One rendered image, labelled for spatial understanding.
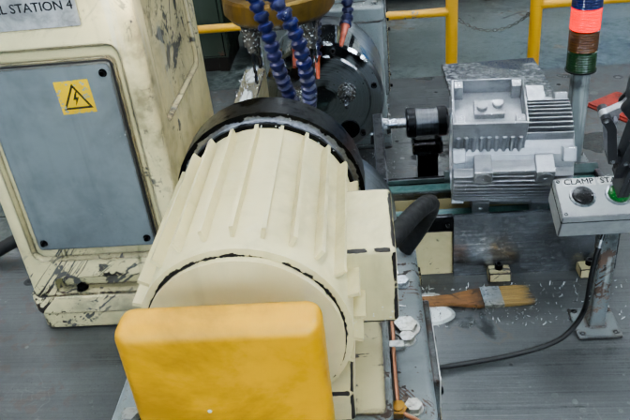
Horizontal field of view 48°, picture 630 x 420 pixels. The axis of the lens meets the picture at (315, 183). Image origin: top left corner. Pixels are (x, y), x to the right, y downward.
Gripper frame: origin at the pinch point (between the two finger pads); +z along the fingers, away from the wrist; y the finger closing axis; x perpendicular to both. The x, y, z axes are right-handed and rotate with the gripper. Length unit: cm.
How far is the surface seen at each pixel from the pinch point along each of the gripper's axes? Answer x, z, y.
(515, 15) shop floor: -330, 250, -69
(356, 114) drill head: -39, 27, 37
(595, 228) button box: 3.5, 7.8, 3.3
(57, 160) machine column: -8, -1, 83
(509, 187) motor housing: -12.2, 18.3, 11.8
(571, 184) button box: -2.3, 4.6, 6.0
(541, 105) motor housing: -22.6, 9.5, 5.8
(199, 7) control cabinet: -284, 185, 135
